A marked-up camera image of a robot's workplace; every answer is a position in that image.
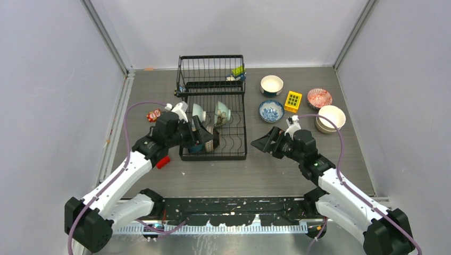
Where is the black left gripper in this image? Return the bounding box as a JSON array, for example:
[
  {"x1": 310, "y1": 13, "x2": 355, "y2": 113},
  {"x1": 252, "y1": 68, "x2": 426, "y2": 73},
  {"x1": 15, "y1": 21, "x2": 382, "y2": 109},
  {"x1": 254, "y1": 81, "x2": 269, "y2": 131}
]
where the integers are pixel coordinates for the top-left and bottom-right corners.
[{"x1": 166, "y1": 115, "x2": 213, "y2": 148}]

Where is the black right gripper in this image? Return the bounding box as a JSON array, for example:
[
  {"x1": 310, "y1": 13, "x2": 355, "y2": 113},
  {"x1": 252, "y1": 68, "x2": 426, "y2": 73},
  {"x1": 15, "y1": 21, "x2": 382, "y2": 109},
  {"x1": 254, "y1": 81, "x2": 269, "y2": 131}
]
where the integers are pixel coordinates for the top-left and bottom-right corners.
[{"x1": 251, "y1": 126, "x2": 304, "y2": 164}]

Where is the white blue floral bowl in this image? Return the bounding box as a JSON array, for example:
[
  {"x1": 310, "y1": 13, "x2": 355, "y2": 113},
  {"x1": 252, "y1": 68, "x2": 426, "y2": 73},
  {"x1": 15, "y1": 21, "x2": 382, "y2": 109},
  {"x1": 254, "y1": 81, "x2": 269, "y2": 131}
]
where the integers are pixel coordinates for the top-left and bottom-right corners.
[{"x1": 258, "y1": 100, "x2": 285, "y2": 123}]

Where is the black wire dish rack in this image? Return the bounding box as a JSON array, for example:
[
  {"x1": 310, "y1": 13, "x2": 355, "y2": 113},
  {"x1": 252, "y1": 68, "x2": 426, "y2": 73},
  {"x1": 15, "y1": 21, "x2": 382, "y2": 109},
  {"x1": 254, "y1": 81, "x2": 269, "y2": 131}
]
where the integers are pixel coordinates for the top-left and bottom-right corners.
[{"x1": 176, "y1": 54, "x2": 247, "y2": 161}]

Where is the beige bowl with brown markings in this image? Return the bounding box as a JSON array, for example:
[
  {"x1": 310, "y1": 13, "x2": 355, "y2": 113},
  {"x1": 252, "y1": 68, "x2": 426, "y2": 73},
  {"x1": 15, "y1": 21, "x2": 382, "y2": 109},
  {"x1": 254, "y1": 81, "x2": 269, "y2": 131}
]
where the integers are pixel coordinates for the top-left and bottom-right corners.
[{"x1": 315, "y1": 118, "x2": 337, "y2": 134}]

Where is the teal bowl white inside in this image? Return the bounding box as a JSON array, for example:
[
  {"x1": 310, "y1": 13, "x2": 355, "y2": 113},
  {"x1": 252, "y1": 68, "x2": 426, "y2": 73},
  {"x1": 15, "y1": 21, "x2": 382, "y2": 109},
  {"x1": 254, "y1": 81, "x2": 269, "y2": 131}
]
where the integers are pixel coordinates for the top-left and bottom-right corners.
[{"x1": 260, "y1": 75, "x2": 284, "y2": 97}]

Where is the red white patterned bowl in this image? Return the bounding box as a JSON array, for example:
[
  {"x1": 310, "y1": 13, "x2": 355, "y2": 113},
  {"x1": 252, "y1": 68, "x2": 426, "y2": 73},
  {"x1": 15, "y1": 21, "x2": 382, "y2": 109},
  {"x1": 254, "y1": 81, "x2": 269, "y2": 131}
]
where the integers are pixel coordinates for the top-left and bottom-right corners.
[{"x1": 307, "y1": 88, "x2": 333, "y2": 110}]

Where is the beige bowl with flower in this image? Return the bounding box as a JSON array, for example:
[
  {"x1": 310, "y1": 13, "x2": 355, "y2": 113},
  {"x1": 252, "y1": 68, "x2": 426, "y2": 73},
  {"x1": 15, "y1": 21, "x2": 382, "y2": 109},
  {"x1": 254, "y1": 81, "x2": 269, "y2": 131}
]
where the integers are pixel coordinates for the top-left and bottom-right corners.
[{"x1": 317, "y1": 105, "x2": 346, "y2": 129}]

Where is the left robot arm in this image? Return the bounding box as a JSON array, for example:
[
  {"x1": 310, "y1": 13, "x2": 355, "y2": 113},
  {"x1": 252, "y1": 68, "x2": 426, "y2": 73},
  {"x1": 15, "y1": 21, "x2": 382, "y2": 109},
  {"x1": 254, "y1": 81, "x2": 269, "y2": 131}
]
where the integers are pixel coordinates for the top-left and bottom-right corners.
[{"x1": 64, "y1": 111, "x2": 213, "y2": 254}]

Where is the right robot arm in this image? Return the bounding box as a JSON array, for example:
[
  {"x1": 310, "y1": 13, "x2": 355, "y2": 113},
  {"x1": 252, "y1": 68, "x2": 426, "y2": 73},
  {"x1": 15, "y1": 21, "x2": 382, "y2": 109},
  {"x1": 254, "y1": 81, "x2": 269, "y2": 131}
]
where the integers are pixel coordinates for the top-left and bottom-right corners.
[{"x1": 251, "y1": 126, "x2": 416, "y2": 254}]

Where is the dark blue glazed bowl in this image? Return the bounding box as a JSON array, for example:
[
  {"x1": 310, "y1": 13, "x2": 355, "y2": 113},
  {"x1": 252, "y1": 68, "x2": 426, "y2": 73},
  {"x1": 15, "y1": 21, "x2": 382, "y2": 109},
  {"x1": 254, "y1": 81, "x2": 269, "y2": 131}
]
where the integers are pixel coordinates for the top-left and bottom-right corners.
[{"x1": 188, "y1": 143, "x2": 205, "y2": 154}]

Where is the light blue dotted bowl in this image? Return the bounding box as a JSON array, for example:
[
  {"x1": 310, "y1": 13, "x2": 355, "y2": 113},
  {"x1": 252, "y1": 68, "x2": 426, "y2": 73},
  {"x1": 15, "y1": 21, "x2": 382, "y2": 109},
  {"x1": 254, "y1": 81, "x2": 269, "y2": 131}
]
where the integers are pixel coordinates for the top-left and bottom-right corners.
[{"x1": 192, "y1": 103, "x2": 206, "y2": 124}]

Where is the brown patterned band bowl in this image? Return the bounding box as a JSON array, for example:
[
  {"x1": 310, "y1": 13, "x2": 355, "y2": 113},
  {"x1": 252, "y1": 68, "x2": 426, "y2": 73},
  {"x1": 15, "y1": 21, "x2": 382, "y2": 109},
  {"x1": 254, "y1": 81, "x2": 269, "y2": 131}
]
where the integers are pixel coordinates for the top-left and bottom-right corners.
[{"x1": 205, "y1": 125, "x2": 220, "y2": 153}]

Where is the pale green ceramic bowl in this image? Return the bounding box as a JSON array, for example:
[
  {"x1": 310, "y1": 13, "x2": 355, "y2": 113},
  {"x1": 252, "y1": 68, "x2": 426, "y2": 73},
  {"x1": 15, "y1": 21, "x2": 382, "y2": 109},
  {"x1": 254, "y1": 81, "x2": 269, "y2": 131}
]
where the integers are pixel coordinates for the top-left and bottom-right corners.
[{"x1": 214, "y1": 101, "x2": 231, "y2": 127}]

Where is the red white window block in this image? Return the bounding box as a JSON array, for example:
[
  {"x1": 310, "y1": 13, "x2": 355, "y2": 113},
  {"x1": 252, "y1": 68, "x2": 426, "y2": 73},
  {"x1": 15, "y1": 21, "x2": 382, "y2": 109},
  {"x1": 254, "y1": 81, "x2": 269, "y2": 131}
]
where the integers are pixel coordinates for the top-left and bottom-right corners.
[{"x1": 155, "y1": 156, "x2": 171, "y2": 169}]

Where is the small red flower toy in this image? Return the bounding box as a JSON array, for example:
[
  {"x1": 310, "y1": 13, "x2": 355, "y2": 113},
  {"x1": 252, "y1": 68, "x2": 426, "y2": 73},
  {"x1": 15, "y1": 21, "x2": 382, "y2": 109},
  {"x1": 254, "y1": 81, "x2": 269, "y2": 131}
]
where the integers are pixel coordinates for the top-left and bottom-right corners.
[{"x1": 146, "y1": 109, "x2": 161, "y2": 122}]

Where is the yellow window toy block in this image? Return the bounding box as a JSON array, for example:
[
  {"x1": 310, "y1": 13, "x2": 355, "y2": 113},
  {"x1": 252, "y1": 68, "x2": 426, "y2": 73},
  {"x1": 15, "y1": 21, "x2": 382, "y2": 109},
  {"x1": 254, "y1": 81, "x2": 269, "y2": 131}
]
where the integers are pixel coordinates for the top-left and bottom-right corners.
[{"x1": 284, "y1": 91, "x2": 303, "y2": 113}]

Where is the green blue toy car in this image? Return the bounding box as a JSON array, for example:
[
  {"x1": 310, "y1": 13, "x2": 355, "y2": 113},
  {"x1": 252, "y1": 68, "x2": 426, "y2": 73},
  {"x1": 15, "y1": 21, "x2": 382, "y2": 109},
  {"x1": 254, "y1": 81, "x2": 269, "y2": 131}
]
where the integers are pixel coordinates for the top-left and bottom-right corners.
[{"x1": 226, "y1": 65, "x2": 246, "y2": 81}]

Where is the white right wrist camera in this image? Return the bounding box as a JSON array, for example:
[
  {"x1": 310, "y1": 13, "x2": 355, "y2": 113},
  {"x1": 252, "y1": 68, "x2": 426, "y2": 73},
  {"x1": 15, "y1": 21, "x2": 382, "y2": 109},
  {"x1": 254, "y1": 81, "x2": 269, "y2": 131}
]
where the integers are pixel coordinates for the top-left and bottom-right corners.
[{"x1": 285, "y1": 115, "x2": 302, "y2": 138}]

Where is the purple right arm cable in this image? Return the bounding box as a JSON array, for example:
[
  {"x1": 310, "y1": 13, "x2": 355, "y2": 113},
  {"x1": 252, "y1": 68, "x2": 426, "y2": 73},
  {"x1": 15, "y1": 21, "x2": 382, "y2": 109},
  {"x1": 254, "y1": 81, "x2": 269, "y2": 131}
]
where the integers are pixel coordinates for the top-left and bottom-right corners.
[{"x1": 289, "y1": 114, "x2": 423, "y2": 255}]

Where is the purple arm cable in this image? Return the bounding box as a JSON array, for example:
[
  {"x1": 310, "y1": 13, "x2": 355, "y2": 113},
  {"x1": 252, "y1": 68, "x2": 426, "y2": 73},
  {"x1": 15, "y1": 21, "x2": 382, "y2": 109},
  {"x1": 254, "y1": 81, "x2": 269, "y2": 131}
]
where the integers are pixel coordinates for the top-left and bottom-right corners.
[
  {"x1": 289, "y1": 114, "x2": 423, "y2": 255},
  {"x1": 66, "y1": 101, "x2": 187, "y2": 255}
]

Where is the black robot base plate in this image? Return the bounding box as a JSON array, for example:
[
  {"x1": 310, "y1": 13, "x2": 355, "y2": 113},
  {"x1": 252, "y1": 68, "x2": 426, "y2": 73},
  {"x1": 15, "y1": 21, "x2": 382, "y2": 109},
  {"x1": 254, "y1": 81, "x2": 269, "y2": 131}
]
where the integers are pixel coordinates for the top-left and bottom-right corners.
[{"x1": 129, "y1": 197, "x2": 340, "y2": 228}]

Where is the perforated metal rail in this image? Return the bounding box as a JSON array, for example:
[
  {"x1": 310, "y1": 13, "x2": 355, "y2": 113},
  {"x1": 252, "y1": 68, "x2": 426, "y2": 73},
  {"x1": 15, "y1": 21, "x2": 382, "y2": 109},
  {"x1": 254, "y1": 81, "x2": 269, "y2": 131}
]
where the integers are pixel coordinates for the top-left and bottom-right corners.
[{"x1": 113, "y1": 221, "x2": 308, "y2": 235}]

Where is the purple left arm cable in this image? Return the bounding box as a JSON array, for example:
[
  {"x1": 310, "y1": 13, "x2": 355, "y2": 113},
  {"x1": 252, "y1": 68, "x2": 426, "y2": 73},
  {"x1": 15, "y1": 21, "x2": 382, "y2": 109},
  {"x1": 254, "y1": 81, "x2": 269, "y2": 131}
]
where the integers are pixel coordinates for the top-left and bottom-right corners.
[{"x1": 66, "y1": 101, "x2": 187, "y2": 255}]

